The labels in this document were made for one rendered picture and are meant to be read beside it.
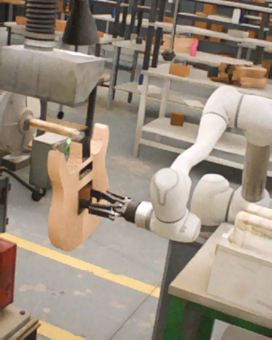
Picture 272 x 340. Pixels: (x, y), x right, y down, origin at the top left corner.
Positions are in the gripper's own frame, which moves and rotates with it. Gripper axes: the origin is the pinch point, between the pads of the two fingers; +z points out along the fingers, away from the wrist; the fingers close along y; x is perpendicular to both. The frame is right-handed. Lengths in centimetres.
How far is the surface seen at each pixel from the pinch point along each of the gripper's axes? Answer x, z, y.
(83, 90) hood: 38.5, 2.1, 1.0
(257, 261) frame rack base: 5, -64, -14
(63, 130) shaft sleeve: 19.4, 13.3, 6.9
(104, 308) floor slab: -119, 27, 73
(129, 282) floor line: -125, 28, 107
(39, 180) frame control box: -14.0, 34.3, 22.0
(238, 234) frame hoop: 11, -57, -11
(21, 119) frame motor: 20.8, 29.4, 4.6
